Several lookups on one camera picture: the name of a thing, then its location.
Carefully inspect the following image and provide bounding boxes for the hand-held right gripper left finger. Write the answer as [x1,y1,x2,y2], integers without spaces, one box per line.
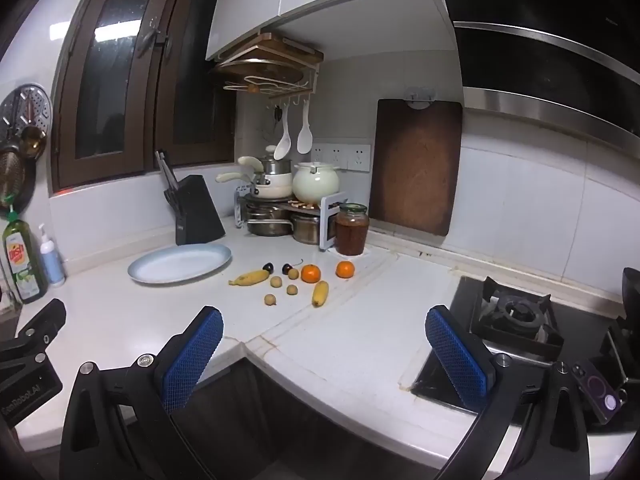
[61,305,224,480]

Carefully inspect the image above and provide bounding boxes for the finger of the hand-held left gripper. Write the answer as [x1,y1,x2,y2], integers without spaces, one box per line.
[14,299,67,350]

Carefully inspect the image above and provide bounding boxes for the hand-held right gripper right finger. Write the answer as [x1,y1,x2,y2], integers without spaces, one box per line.
[425,304,601,480]

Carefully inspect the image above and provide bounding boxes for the light blue oval plate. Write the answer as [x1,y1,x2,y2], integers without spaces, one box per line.
[127,243,233,286]

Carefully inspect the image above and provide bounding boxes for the white pump bottle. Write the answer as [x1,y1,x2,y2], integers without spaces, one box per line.
[37,223,67,288]

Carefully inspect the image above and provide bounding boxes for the green dish soap bottle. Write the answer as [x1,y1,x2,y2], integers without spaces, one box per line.
[2,212,48,304]

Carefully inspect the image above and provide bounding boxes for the black gas stove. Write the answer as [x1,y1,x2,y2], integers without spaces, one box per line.
[411,267,640,436]

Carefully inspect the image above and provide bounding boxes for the black stove burner grate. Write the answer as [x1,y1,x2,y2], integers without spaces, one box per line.
[597,267,640,391]
[470,282,565,361]

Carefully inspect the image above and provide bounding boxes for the black knife block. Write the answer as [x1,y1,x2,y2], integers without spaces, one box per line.
[175,174,226,246]

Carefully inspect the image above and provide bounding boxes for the dark device with purple rings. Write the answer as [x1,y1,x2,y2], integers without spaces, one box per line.
[571,357,628,423]

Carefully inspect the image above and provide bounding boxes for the brass strainer ladle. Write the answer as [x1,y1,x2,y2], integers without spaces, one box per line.
[0,125,48,211]

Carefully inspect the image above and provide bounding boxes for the glass jar with green lid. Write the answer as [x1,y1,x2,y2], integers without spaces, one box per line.
[334,203,370,256]

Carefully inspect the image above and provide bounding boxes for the steel stock pot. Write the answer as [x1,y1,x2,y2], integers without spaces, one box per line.
[291,212,326,245]

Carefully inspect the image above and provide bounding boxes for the cream shallow pan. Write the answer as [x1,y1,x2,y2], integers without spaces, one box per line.
[215,172,294,200]

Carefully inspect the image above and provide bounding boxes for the grey and white pot rack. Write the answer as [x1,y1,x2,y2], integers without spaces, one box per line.
[233,185,350,251]

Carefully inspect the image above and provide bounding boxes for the dark wooden cutting board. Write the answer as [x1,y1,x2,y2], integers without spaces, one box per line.
[369,98,463,237]

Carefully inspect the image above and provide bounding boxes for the cream milk pot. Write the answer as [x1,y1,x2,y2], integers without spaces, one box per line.
[237,156,293,186]

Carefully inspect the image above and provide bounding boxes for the steel steamer pot with lid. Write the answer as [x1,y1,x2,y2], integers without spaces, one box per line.
[260,145,293,177]

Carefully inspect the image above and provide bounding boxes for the white ceramic pot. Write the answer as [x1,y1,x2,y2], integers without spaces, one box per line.
[292,161,342,205]

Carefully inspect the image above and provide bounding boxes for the round steel steamer plate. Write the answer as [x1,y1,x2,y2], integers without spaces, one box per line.
[0,82,53,161]

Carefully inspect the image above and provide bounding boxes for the white serving spoon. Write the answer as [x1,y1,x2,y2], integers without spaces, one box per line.
[273,105,292,160]

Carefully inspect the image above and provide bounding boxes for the white rice paddle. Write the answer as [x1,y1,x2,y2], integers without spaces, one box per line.
[297,100,314,154]

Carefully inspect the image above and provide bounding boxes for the pot lid with wooden knob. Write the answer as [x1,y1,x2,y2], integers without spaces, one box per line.
[216,57,307,93]

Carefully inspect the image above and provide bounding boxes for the black range hood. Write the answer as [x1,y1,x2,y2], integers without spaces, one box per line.
[431,0,640,137]

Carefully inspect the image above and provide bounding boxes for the light wooden boards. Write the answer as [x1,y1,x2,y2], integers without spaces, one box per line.
[215,32,323,67]

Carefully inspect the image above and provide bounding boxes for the steel pot with long handle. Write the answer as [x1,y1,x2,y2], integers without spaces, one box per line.
[245,203,294,237]

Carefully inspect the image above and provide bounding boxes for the clear wall hook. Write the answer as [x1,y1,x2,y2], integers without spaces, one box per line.
[404,86,437,110]

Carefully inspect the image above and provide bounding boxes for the white wire holder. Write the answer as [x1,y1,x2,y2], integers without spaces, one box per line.
[224,76,307,96]

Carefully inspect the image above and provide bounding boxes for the white wall rack with lid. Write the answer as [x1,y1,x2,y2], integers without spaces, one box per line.
[214,32,323,111]

